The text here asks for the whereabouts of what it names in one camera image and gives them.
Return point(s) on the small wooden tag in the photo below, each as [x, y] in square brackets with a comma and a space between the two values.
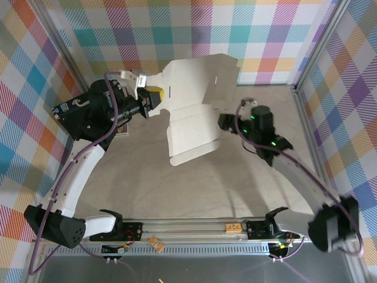
[233, 227]

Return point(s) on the aluminium frame post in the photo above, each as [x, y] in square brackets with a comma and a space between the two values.
[65, 47]
[322, 44]

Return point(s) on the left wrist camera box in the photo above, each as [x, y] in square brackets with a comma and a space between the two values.
[132, 79]

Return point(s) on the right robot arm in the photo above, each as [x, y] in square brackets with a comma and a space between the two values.
[306, 188]

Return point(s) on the aluminium side rail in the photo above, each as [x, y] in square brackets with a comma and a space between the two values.
[308, 132]
[67, 147]

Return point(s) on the black briefcase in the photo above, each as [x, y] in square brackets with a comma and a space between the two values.
[69, 118]

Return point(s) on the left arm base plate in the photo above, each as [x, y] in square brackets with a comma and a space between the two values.
[132, 231]

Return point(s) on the small orange circuit board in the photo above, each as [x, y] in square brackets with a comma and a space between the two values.
[156, 244]

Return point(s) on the grey metal sheet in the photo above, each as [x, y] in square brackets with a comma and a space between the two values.
[206, 268]

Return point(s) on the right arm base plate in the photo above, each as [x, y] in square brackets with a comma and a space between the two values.
[256, 230]

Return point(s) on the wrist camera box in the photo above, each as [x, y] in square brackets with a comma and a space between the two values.
[132, 79]
[247, 106]

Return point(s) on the aluminium mounting rail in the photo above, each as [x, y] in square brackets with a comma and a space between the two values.
[191, 228]

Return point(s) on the white paper box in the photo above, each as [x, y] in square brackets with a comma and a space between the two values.
[188, 118]

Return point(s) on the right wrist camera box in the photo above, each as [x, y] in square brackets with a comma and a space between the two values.
[247, 106]

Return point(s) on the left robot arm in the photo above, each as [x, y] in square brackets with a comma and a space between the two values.
[73, 188]

